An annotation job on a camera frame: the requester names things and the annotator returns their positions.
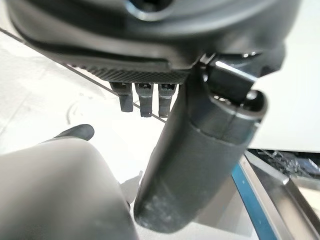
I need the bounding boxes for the dishwasher rack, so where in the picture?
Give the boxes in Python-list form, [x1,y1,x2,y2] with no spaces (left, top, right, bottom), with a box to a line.
[247,148,320,180]

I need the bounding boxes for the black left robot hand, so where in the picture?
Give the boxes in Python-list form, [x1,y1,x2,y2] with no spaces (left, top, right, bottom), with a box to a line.
[4,0,301,235]

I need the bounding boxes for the stainless steel dishwasher door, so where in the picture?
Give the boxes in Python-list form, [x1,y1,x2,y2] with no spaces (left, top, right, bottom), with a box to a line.
[231,149,320,240]

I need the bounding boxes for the silver robot leg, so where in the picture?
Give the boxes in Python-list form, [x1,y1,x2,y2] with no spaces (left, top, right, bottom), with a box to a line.
[0,139,140,240]

